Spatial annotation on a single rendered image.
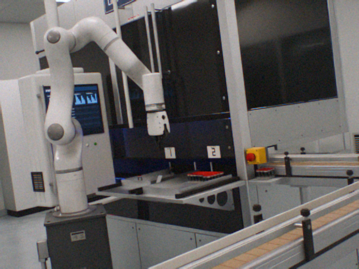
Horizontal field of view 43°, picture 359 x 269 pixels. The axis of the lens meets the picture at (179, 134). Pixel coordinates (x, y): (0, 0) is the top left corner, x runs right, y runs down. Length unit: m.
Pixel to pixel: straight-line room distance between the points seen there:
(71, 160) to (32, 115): 0.73
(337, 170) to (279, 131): 0.48
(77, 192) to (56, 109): 0.37
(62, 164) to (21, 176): 5.03
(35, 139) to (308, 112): 1.53
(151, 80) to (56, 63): 0.40
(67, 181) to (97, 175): 0.85
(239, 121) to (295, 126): 0.44
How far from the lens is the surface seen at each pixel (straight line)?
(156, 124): 1.91
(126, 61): 1.93
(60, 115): 1.95
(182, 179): 2.29
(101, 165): 2.85
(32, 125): 2.66
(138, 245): 2.97
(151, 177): 2.60
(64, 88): 1.98
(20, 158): 6.99
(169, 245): 2.72
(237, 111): 2.13
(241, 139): 2.14
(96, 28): 1.97
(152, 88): 1.91
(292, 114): 2.47
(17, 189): 6.99
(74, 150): 2.04
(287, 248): 1.00
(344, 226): 1.20
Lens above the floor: 1.25
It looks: 3 degrees down
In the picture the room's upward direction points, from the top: 7 degrees counter-clockwise
